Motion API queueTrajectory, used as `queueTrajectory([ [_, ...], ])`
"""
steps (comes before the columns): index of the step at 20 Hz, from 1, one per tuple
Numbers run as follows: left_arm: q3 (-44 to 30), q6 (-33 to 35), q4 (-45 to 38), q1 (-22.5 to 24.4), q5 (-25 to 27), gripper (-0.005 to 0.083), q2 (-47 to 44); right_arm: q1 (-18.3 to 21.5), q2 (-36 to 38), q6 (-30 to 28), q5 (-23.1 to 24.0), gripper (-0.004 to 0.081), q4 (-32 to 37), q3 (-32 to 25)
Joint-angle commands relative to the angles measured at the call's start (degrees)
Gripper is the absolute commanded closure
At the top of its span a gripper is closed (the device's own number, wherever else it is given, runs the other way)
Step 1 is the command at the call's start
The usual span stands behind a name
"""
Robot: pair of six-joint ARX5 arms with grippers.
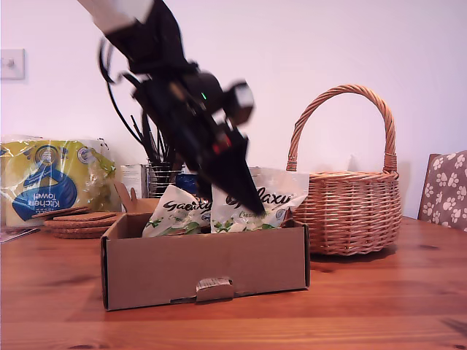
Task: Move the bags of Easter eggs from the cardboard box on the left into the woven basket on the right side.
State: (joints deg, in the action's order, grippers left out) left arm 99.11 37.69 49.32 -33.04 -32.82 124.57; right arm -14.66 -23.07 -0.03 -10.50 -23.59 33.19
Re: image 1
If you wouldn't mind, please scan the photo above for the dark blue container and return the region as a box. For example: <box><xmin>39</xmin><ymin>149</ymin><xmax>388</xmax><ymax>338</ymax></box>
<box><xmin>176</xmin><ymin>173</ymin><xmax>200</xmax><ymax>193</ymax></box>

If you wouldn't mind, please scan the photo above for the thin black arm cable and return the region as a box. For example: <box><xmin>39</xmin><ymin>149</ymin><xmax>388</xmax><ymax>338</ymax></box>
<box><xmin>97</xmin><ymin>38</ymin><xmax>115</xmax><ymax>83</ymax></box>

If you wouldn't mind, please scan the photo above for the square cork coaster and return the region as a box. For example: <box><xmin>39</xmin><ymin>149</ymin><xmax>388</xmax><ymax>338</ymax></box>
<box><xmin>54</xmin><ymin>211</ymin><xmax>124</xmax><ymax>222</ymax></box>
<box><xmin>31</xmin><ymin>205</ymin><xmax>91</xmax><ymax>219</ymax></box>

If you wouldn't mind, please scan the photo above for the large white Galaxy egg bag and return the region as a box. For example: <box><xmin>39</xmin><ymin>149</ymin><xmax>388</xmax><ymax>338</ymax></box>
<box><xmin>210</xmin><ymin>166</ymin><xmax>311</xmax><ymax>234</ymax></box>

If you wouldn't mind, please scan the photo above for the yellow blue kitchen towel pack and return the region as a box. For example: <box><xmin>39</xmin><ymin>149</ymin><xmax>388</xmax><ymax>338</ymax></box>
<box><xmin>0</xmin><ymin>134</ymin><xmax>123</xmax><ymax>228</ymax></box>

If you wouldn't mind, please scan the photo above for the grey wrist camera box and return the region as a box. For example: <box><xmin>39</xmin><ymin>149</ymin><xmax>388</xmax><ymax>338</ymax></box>
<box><xmin>221</xmin><ymin>80</ymin><xmax>255</xmax><ymax>125</ymax></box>

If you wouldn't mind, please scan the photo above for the small white carton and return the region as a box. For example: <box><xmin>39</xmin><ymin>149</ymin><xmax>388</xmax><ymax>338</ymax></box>
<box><xmin>120</xmin><ymin>164</ymin><xmax>149</xmax><ymax>200</ymax></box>

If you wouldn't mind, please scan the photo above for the white wall light switch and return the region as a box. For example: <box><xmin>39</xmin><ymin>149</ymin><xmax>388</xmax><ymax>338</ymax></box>
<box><xmin>0</xmin><ymin>48</ymin><xmax>27</xmax><ymax>81</ymax></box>

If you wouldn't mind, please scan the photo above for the brown cardboard box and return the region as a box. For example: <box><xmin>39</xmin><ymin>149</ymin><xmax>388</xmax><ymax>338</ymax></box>
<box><xmin>100</xmin><ymin>181</ymin><xmax>312</xmax><ymax>312</ymax></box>

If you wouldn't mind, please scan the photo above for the round cork mat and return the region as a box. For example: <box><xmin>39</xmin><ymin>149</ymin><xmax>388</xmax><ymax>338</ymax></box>
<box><xmin>54</xmin><ymin>229</ymin><xmax>110</xmax><ymax>241</ymax></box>
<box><xmin>44</xmin><ymin>217</ymin><xmax>120</xmax><ymax>232</ymax></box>

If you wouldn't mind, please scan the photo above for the woven wicker basket with handle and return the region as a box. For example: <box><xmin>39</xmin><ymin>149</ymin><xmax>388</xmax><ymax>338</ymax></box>
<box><xmin>285</xmin><ymin>84</ymin><xmax>403</xmax><ymax>257</ymax></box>

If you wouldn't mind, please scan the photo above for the wire metal utensil holder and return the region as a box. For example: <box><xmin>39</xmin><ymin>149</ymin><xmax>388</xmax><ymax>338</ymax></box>
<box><xmin>146</xmin><ymin>163</ymin><xmax>188</xmax><ymax>198</ymax></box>

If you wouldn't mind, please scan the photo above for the thin black stick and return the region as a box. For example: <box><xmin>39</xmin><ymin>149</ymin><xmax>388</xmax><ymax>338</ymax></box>
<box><xmin>131</xmin><ymin>114</ymin><xmax>147</xmax><ymax>147</ymax></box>

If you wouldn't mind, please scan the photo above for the paw print chair cover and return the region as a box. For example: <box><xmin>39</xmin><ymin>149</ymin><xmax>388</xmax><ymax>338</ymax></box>
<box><xmin>422</xmin><ymin>150</ymin><xmax>467</xmax><ymax>233</ymax></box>

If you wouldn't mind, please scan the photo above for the small white Galaxy egg bag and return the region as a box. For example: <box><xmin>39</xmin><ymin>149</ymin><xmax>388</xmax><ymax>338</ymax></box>
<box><xmin>141</xmin><ymin>184</ymin><xmax>213</xmax><ymax>238</ymax></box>

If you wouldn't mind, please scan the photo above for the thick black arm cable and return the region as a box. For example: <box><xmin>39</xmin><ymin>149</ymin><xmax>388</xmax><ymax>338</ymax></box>
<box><xmin>104</xmin><ymin>72</ymin><xmax>147</xmax><ymax>145</ymax></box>

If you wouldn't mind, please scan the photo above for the flat printed magazine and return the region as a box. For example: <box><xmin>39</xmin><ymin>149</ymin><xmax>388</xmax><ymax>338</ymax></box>
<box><xmin>0</xmin><ymin>226</ymin><xmax>42</xmax><ymax>244</ymax></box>

